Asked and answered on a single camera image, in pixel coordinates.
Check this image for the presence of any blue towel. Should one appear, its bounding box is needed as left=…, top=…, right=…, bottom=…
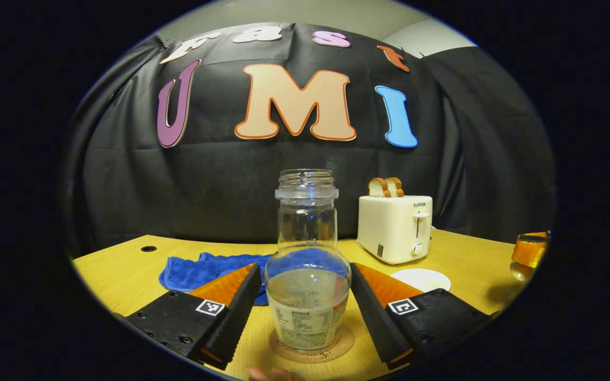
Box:
left=158, top=252, right=274, bottom=306

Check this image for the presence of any black backdrop cloth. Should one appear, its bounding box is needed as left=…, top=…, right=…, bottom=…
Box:
left=64, top=22, right=557, bottom=255

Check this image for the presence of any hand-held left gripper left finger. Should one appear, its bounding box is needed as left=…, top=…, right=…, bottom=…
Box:
left=125, top=263, right=262, bottom=371

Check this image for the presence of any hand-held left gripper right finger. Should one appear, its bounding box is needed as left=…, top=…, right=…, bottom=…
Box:
left=349, top=262, right=491, bottom=370

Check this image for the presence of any white toaster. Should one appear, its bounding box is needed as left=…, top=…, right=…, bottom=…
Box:
left=357, top=195, right=434, bottom=265

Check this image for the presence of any white teacup lid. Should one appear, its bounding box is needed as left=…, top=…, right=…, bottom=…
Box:
left=509, top=260, right=536, bottom=282

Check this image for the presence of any white teacup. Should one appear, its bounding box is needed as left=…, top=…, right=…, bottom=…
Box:
left=390, top=268, right=452, bottom=293

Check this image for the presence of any clear glass water bottle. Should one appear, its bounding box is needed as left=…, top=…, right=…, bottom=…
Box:
left=264, top=169, right=352, bottom=353

